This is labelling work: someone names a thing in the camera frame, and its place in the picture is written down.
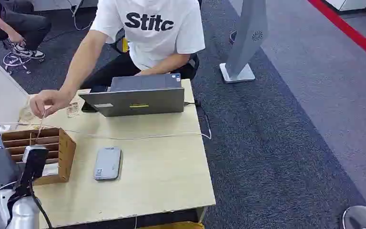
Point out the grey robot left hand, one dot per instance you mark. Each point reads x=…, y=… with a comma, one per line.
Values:
x=0, y=166

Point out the person's right hand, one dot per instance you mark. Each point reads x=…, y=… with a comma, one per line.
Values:
x=48, y=101

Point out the thin card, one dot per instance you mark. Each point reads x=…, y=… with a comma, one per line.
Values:
x=40, y=126

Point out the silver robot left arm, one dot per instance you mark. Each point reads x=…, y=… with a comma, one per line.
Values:
x=20, y=211

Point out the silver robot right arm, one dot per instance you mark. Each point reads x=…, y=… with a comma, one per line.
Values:
x=363, y=218

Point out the clear plastic bag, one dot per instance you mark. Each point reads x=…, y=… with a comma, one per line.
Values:
x=26, y=112

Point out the printed paper label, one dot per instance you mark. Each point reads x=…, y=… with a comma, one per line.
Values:
x=73, y=109

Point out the white card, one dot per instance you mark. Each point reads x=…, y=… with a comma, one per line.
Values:
x=49, y=169

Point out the white box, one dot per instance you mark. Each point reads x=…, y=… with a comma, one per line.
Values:
x=0, y=91

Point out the wooden card box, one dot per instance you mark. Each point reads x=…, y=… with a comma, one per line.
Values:
x=64, y=151

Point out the person in dark clothes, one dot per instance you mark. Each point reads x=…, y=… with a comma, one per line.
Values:
x=15, y=22

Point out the grey smartphone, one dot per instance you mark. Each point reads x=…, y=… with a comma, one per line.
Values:
x=108, y=163

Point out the grey laptop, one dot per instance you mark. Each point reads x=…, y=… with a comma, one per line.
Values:
x=138, y=101

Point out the person in white shirt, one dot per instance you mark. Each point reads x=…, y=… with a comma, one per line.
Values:
x=157, y=34

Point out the yellow object under desk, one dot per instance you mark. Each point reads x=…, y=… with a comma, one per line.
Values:
x=173, y=225

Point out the grey kiosk stand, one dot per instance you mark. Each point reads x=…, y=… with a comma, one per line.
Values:
x=246, y=38

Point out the red floor tape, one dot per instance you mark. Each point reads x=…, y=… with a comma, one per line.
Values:
x=350, y=31

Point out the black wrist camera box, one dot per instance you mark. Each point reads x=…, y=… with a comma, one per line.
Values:
x=34, y=161

